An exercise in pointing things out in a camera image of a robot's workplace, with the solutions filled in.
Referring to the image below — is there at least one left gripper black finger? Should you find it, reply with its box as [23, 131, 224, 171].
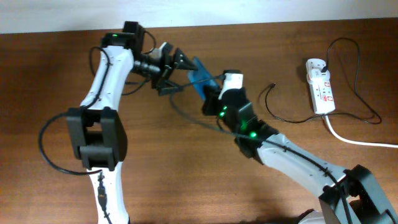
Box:
[173, 48, 198, 71]
[157, 80, 183, 96]

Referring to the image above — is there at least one blue smartphone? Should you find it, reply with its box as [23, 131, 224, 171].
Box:
[187, 57, 220, 101]

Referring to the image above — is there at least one black charger cable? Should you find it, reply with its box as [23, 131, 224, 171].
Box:
[264, 37, 382, 125]

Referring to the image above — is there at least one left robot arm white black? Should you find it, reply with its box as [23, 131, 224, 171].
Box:
[67, 21, 197, 223]

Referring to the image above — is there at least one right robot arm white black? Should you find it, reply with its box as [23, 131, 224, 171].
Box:
[202, 86, 397, 223]

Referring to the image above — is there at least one white charger adapter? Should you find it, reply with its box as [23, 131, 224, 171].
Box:
[307, 68, 330, 85]

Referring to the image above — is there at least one white power strip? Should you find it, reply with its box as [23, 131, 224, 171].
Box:
[305, 58, 335, 114]

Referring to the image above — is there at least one white power strip cord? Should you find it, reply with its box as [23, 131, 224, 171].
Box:
[322, 114, 398, 149]

